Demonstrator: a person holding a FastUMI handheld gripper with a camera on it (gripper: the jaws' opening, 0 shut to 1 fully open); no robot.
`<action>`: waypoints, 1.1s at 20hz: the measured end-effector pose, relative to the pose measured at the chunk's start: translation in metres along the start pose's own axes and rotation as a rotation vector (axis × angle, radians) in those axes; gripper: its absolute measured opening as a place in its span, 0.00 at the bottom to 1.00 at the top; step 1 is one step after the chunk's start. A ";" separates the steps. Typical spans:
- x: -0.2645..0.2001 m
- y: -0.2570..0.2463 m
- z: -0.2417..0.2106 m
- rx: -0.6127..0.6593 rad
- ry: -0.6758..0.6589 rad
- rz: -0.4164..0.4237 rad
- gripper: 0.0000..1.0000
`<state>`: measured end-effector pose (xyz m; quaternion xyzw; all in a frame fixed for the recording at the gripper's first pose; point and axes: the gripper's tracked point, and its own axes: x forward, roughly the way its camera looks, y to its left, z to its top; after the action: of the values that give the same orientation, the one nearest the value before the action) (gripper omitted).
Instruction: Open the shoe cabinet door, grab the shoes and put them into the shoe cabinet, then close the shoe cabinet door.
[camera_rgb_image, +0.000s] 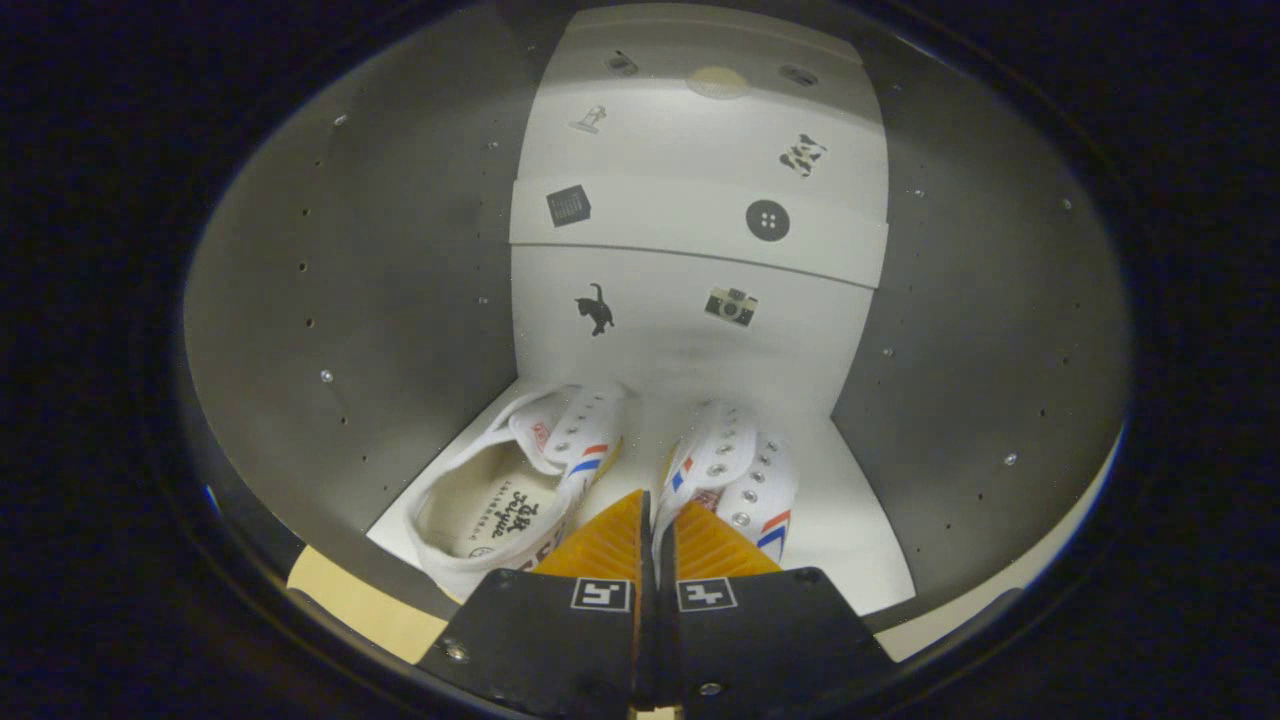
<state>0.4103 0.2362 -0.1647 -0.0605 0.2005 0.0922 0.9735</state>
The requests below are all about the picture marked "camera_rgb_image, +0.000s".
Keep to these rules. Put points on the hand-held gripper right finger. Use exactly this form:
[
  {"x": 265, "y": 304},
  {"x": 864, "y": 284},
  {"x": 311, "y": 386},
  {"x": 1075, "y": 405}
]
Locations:
[{"x": 670, "y": 650}]

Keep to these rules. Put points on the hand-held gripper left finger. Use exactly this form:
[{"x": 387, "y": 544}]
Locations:
[{"x": 643, "y": 650}]

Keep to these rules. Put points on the white canvas shoe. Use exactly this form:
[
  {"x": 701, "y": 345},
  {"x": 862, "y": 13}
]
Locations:
[
  {"x": 740, "y": 470},
  {"x": 580, "y": 440}
]

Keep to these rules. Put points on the grey shoe cabinet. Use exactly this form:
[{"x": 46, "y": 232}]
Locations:
[{"x": 400, "y": 250}]

